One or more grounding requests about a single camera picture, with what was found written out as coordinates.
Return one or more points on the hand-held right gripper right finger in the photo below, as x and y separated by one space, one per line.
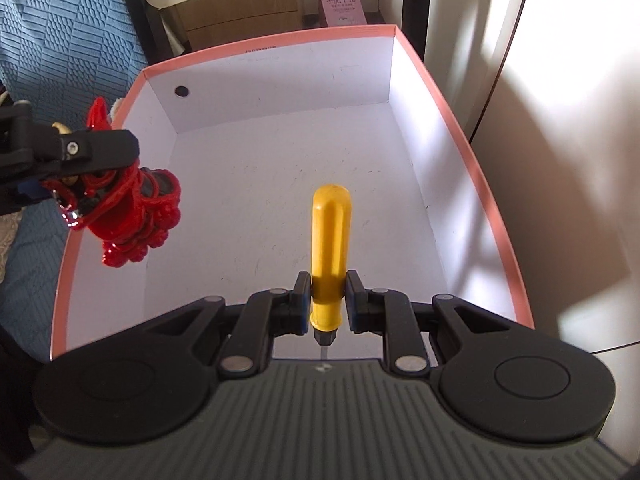
353 305

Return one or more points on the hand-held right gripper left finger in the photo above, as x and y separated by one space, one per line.
302 305

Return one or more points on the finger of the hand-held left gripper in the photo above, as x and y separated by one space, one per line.
25 191
95 149

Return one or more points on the red dragon toy figure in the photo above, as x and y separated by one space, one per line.
135 210

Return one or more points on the beige lace-trimmed cloth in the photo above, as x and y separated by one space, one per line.
9 240

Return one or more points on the blue textured blanket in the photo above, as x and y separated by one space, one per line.
65 40

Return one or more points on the wooden nightstand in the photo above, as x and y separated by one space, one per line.
240 15

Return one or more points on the pink drink carton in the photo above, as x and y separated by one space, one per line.
341 2

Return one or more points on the black bed frame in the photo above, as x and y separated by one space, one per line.
150 15

